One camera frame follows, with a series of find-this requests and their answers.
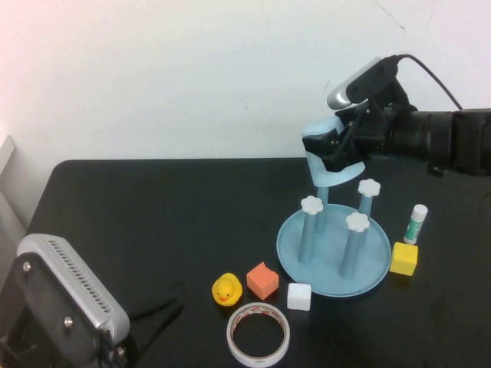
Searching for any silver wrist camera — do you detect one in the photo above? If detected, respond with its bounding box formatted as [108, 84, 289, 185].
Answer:
[11, 233, 132, 368]
[326, 56, 402, 110]

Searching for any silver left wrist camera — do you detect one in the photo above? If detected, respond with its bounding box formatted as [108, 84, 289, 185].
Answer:
[11, 233, 132, 368]

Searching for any orange foam cube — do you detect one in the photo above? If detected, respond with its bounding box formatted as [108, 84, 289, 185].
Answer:
[245, 261, 280, 301]

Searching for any black right camera cable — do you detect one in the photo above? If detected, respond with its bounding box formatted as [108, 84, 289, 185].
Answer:
[394, 54, 465, 113]

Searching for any white green glue stick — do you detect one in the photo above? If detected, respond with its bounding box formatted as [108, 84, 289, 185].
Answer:
[403, 204, 428, 245]

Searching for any light blue plastic cup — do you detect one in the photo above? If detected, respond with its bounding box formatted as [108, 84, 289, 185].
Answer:
[302, 117, 366, 188]

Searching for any white tape roll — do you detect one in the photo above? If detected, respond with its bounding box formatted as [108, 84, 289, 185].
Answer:
[226, 301, 291, 366]

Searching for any yellow foam cube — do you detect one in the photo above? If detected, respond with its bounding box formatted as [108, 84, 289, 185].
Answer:
[389, 241, 420, 278]

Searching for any yellow rubber duck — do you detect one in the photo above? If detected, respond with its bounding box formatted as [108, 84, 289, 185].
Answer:
[212, 272, 243, 308]

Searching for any blue four-peg cup stand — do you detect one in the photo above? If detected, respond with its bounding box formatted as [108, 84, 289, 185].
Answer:
[275, 178, 392, 298]

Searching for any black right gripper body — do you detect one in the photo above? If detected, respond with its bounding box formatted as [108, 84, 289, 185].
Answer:
[335, 79, 418, 166]

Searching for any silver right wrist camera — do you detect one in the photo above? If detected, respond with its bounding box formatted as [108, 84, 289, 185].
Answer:
[326, 56, 402, 110]

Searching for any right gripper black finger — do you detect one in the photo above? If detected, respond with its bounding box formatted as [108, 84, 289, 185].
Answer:
[302, 129, 347, 173]

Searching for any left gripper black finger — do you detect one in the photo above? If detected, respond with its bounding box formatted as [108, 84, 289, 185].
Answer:
[129, 299, 178, 321]
[137, 303, 186, 360]

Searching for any white foam cube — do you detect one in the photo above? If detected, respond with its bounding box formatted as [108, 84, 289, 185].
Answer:
[286, 282, 312, 312]

